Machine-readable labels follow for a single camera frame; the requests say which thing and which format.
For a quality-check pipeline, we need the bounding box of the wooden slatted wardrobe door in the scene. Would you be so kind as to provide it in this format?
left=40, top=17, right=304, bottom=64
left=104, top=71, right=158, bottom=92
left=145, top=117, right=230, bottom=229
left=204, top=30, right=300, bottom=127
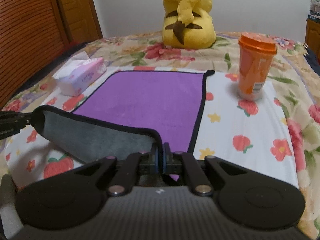
left=1, top=0, right=103, bottom=106

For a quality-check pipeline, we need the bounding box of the yellow Pikachu plush toy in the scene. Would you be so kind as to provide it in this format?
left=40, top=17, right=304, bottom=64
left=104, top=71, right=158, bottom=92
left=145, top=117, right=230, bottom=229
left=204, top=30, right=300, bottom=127
left=162, top=0, right=216, bottom=50

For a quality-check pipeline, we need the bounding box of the floral bed blanket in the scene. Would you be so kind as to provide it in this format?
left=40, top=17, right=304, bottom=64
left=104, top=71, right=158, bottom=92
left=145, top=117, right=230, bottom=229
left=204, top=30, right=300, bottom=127
left=0, top=31, right=320, bottom=240

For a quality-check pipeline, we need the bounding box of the white strawberry print cloth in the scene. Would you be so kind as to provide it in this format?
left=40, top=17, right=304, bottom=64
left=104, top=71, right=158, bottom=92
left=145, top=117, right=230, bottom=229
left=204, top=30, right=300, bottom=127
left=3, top=68, right=298, bottom=188

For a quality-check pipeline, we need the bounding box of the orange plastic cup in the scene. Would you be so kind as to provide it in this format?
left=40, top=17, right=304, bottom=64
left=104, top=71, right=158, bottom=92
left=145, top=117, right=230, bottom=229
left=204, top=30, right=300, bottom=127
left=238, top=32, right=277, bottom=101

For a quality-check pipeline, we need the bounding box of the brown wooden cabinet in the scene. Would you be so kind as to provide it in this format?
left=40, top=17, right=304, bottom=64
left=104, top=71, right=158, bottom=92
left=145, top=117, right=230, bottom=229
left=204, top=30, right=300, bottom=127
left=305, top=18, right=320, bottom=59

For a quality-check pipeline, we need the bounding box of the purple tissue box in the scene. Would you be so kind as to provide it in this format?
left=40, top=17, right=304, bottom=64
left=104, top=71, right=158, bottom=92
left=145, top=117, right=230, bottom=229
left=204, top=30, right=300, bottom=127
left=53, top=51, right=107, bottom=97

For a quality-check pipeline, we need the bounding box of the purple and grey towel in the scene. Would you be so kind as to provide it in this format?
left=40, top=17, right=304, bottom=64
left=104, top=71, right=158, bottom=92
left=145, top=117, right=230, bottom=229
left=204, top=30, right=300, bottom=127
left=31, top=70, right=214, bottom=163

